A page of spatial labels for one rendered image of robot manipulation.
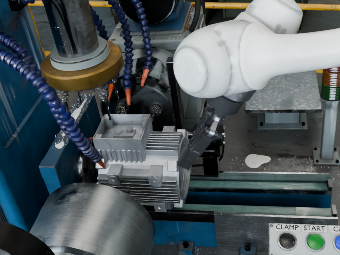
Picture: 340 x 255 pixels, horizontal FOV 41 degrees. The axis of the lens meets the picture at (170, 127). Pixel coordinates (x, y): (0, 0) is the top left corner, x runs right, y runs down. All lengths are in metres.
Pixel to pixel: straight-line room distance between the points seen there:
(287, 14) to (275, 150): 0.78
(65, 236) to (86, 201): 0.09
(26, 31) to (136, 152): 0.41
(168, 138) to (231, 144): 0.49
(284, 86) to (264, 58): 0.95
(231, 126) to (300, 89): 0.26
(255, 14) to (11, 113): 0.62
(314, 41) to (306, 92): 0.93
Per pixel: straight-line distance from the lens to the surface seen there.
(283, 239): 0.91
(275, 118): 1.62
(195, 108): 1.56
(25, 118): 1.18
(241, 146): 1.54
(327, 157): 1.49
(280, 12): 0.81
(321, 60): 0.67
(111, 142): 1.08
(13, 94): 1.14
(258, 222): 1.15
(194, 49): 0.66
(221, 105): 0.91
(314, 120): 1.66
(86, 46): 0.98
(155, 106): 1.28
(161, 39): 1.46
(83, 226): 0.86
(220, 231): 1.18
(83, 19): 0.96
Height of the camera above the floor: 1.77
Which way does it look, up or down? 36 degrees down
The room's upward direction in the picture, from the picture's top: 9 degrees counter-clockwise
